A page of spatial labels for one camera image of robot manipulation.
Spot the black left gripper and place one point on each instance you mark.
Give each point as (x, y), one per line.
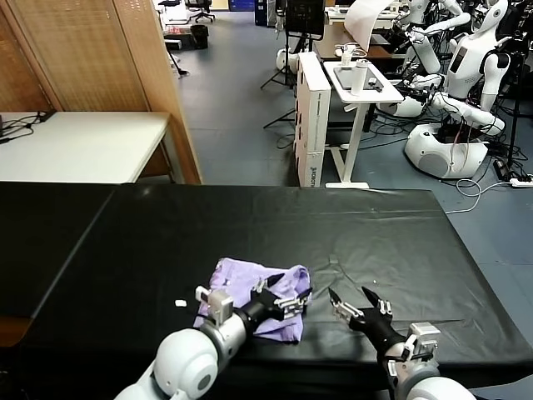
(264, 308)

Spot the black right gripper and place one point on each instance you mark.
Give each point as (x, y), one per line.
(379, 331)

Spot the lavender printed t-shirt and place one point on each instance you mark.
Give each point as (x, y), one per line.
(241, 275)

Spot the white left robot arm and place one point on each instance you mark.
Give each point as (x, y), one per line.
(191, 358)

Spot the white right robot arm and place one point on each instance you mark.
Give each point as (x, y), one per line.
(429, 381)

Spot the large black table cover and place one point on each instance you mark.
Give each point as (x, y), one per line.
(291, 225)

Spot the small white tag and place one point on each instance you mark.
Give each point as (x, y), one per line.
(180, 303)

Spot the tall white cardboard box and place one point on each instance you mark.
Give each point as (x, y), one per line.
(312, 121)

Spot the white power strip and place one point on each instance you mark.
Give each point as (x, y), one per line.
(521, 182)

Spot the white standing desk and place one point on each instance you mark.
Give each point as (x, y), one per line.
(375, 96)

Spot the grey tablet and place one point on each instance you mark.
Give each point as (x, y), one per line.
(345, 79)

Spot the white thermos bottle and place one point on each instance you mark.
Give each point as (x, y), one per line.
(360, 79)

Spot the black tripod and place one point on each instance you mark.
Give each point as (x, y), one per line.
(288, 62)

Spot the white side table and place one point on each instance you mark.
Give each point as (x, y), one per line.
(83, 146)

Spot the brown wooden desk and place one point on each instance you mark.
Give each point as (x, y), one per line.
(333, 43)

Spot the white humanoid robot raised arms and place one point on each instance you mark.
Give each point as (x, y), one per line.
(429, 54)

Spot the black light stand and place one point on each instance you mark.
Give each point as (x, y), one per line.
(516, 96)

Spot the white humanoid robot black shoulders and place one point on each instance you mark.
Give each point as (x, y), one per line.
(462, 62)

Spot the black trash bin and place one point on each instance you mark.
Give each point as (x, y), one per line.
(200, 36)

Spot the black monitor panel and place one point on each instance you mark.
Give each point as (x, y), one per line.
(306, 16)

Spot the large white curved sheet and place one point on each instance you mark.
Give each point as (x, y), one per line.
(362, 21)

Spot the blue cabinet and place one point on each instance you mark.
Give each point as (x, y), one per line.
(241, 4)

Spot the black office chair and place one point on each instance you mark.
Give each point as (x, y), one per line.
(202, 10)

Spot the wooden folding screen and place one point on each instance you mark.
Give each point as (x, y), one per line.
(91, 54)

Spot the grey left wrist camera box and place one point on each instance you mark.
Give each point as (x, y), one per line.
(218, 306)

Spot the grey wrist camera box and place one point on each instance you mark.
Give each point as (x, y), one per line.
(422, 339)
(218, 306)

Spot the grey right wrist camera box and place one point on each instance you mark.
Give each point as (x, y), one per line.
(422, 339)

